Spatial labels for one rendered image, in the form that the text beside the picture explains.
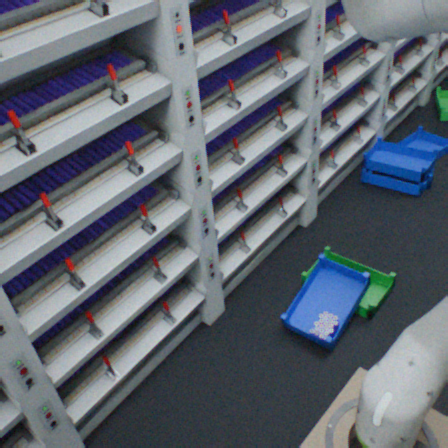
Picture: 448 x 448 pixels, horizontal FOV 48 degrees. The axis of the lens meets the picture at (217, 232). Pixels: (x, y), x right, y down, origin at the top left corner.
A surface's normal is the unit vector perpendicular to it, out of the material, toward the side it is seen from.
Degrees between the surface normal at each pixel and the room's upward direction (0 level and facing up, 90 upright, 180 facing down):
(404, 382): 5
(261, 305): 0
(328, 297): 19
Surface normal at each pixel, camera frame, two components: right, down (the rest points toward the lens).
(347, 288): -0.29, -0.55
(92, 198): 0.18, -0.61
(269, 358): -0.09, -0.77
